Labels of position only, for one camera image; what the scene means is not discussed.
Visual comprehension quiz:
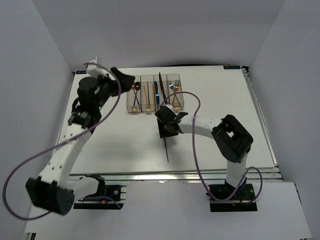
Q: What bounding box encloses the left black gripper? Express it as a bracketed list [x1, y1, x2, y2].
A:
[95, 67, 136, 109]

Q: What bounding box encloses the rainbow spoon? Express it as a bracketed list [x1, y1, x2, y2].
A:
[131, 82, 136, 105]

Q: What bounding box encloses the black spoon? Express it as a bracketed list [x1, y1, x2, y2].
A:
[134, 81, 141, 105]

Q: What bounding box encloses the blue chopstick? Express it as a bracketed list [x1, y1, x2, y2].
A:
[147, 82, 151, 108]
[163, 137, 169, 163]

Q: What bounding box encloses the orange chopstick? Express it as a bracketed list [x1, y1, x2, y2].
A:
[143, 85, 148, 104]
[152, 83, 156, 106]

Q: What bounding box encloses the blue knife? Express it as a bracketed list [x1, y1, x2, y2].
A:
[154, 81, 160, 106]

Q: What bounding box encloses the black knife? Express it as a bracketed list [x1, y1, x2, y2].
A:
[158, 72, 167, 103]

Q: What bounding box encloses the rainbow fork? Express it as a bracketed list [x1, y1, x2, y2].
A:
[168, 80, 182, 109]

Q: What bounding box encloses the gold fork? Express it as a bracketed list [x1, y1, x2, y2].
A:
[172, 80, 181, 108]

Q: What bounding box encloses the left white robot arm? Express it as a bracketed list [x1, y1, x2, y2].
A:
[25, 67, 136, 216]

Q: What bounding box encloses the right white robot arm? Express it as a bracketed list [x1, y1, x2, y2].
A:
[154, 106, 254, 200]

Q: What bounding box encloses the clear container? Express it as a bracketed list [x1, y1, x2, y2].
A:
[167, 73, 185, 111]
[153, 74, 169, 111]
[126, 75, 142, 113]
[140, 75, 156, 112]

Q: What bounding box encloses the left blue corner sticker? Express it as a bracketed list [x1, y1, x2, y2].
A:
[75, 70, 87, 75]

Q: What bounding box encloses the blue corner sticker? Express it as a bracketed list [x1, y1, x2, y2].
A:
[223, 65, 241, 70]
[75, 70, 87, 75]

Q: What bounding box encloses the right blue corner sticker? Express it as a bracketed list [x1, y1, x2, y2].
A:
[223, 65, 241, 70]

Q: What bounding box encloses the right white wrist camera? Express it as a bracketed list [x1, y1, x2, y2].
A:
[166, 104, 174, 110]

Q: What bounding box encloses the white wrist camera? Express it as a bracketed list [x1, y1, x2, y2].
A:
[166, 104, 174, 110]
[85, 64, 108, 78]

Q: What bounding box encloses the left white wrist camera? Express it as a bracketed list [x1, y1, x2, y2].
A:
[85, 64, 108, 78]

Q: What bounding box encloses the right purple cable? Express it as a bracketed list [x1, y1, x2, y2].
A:
[160, 91, 263, 202]

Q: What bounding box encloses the purple cable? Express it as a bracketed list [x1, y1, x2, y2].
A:
[160, 91, 263, 202]
[2, 62, 123, 221]

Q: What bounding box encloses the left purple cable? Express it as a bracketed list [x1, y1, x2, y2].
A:
[2, 62, 123, 221]

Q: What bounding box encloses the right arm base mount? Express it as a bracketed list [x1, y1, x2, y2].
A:
[206, 182, 258, 213]

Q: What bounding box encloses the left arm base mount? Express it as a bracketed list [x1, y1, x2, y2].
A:
[72, 174, 127, 210]

